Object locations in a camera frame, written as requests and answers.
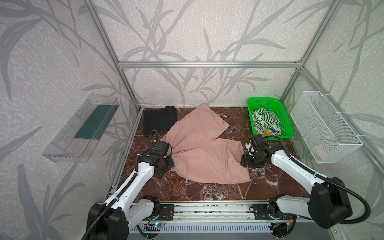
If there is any green white striped garment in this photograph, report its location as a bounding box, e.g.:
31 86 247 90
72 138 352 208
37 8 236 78
251 108 283 135

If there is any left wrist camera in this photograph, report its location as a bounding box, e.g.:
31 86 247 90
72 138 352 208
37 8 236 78
151 141 172 157

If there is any left black cable conduit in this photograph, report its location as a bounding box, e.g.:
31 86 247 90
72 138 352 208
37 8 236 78
80 129 160 240

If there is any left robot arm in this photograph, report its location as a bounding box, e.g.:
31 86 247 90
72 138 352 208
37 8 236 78
82 154 175 240

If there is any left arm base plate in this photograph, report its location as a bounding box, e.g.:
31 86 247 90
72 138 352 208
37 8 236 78
153 204 175 221

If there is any black shirt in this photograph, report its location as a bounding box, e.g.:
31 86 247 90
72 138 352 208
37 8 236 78
143 106 177 135

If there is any white wire basket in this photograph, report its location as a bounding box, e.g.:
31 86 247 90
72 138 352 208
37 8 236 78
291 91 363 164

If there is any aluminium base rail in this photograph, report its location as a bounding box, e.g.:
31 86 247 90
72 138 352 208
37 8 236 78
128 201 341 224

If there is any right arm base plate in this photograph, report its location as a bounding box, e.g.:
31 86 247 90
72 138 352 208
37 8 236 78
249 204 280 221

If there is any yellow blue patterned garment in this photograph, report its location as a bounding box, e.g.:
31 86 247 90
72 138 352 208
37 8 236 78
255 128 282 136

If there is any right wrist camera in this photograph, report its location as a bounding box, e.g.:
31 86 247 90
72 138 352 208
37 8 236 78
245 135 269 155

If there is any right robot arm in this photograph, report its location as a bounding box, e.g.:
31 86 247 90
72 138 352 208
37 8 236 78
241 150 353 229

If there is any clear plastic wall bin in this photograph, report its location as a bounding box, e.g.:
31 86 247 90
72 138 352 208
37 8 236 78
42 94 120 163

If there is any right black cable conduit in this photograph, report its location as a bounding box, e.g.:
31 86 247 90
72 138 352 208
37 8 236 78
262 134 372 225

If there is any aluminium frame crossbar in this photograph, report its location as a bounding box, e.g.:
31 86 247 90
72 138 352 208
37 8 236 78
118 61 302 69

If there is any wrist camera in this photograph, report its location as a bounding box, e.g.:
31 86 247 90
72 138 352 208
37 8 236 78
245 135 269 155
151 141 172 157

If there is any black cable conduit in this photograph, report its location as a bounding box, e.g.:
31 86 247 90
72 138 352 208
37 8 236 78
80 129 160 240
262 134 372 225

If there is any green circuit board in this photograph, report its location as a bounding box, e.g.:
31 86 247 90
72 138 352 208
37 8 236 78
145 222 166 232

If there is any green plastic basket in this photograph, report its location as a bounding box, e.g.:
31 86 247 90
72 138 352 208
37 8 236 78
247 97 294 139

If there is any pink garment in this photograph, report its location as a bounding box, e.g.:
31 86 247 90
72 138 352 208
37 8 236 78
162 104 251 184

